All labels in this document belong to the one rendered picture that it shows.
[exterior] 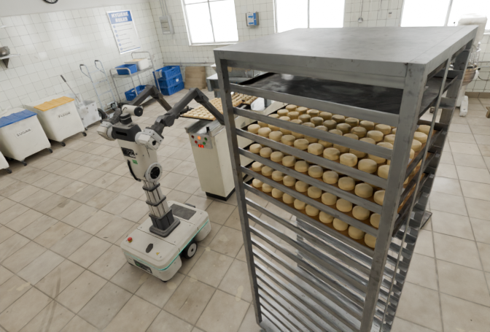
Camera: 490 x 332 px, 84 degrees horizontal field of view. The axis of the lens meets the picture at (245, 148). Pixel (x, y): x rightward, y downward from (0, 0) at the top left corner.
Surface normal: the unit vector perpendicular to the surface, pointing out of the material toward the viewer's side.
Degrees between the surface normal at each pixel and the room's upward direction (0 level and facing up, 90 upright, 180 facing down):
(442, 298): 0
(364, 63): 90
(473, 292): 0
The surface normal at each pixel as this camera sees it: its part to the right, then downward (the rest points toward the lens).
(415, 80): -0.71, 0.41
